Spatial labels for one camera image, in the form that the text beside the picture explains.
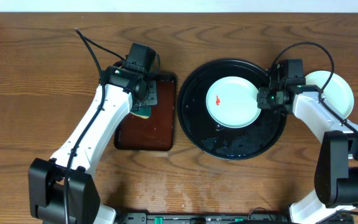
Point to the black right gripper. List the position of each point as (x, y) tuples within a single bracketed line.
[(262, 102)]

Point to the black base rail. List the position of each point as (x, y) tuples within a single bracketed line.
[(256, 216)]

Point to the round black serving tray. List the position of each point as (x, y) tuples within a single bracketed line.
[(213, 138)]

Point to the light green plate front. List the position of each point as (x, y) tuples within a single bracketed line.
[(338, 91)]

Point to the light green plate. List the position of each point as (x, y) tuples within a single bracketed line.
[(338, 91), (232, 102)]

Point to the black rectangular water tray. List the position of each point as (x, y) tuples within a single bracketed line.
[(156, 132)]

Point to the green scouring sponge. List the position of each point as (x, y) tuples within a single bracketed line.
[(142, 112)]

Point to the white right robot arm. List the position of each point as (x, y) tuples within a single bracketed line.
[(336, 176)]

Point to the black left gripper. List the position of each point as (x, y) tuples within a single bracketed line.
[(150, 98)]

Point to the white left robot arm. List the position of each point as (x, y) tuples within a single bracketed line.
[(62, 189)]

